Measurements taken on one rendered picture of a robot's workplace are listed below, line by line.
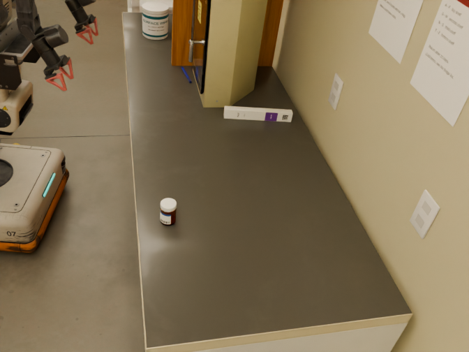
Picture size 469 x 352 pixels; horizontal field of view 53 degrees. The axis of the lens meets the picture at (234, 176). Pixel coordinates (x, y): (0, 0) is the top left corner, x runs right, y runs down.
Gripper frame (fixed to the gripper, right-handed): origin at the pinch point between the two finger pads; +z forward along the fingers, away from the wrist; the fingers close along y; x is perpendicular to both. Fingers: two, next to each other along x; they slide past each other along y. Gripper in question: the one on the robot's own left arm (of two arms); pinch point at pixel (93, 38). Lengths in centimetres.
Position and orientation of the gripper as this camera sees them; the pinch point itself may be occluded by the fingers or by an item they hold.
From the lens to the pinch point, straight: 235.7
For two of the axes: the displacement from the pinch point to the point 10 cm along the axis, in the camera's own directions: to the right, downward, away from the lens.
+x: -9.4, 2.7, 2.3
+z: 3.5, 7.2, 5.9
